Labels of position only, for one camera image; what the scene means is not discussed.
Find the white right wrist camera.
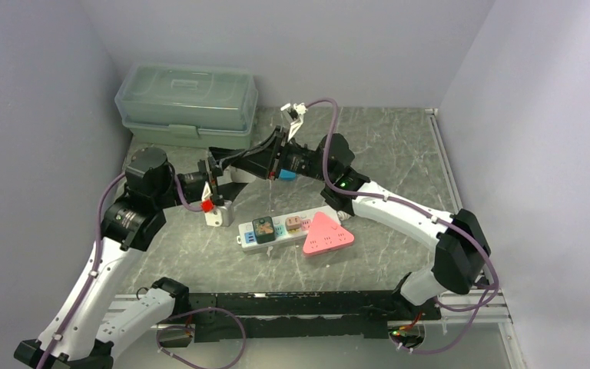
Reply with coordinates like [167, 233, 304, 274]
[280, 103, 307, 142]

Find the small pink charger plug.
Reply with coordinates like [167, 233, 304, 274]
[284, 216, 302, 231]

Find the dark green cube socket adapter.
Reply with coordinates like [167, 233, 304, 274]
[252, 216, 276, 244]

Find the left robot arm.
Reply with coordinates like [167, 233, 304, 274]
[14, 148, 252, 368]

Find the white plug adapter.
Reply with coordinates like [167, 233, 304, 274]
[229, 168, 257, 184]

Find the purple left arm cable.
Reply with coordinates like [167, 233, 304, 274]
[35, 168, 247, 369]

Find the blue plug adapter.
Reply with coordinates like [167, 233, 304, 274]
[278, 170, 297, 181]

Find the pink triangular power strip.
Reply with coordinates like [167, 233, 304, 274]
[302, 212, 355, 257]

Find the white multicolour power strip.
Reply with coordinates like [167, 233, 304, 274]
[236, 205, 342, 252]

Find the green plastic storage box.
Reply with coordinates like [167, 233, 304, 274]
[114, 63, 258, 149]

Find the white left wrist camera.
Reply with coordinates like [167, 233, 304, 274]
[201, 184, 234, 227]

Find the aluminium frame rail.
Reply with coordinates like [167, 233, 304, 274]
[48, 108, 528, 369]

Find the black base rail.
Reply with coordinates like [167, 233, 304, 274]
[144, 290, 441, 343]

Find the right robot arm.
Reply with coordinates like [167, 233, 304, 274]
[209, 127, 499, 319]

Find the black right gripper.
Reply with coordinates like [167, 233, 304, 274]
[233, 126, 333, 183]

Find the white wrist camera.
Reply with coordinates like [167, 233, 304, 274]
[201, 184, 234, 227]
[280, 103, 307, 142]

